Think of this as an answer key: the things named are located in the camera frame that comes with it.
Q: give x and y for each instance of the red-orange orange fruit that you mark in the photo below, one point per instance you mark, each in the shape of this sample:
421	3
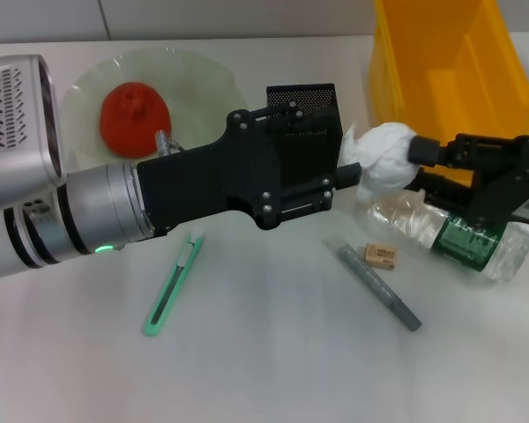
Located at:
132	123

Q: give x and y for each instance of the green glass fruit plate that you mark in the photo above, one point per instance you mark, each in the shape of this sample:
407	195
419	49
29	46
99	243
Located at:
194	88

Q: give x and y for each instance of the small tan eraser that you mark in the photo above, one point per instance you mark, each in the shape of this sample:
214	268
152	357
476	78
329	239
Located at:
379	255

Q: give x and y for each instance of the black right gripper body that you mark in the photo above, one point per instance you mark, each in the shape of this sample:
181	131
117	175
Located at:
511	180

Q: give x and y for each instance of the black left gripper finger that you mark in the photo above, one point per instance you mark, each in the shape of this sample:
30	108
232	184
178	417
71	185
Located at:
291	114
330	185

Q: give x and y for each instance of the grey marker pen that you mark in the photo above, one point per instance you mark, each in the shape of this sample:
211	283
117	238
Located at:
370	277

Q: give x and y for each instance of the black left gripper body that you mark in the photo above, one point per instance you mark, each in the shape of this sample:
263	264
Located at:
211	180

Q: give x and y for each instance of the black mesh pen holder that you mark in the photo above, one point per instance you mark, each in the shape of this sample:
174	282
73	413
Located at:
308	92

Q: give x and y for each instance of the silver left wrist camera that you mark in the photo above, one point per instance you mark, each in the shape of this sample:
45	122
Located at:
17	110

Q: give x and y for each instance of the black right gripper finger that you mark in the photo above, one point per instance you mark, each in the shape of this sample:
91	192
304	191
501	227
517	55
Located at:
427	152
445	189

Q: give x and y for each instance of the clear water bottle green label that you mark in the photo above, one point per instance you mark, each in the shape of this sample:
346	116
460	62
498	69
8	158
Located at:
507	260

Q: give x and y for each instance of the yellow plastic bin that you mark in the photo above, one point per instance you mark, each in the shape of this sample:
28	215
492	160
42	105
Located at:
467	88

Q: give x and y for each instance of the green utility knife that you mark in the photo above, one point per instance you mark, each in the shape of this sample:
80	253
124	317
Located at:
176	273

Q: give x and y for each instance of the white paper ball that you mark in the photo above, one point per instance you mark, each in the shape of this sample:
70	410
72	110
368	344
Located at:
388	154

